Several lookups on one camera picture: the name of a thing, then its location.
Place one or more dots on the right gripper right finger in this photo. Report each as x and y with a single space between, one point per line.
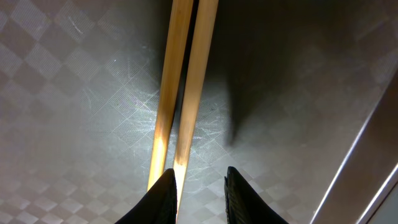
243 204

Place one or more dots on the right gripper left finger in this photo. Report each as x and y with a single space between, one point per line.
158 205

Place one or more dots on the wooden chopstick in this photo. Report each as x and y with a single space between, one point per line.
174 53
200 49

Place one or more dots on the brown serving tray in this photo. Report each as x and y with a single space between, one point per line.
288 86

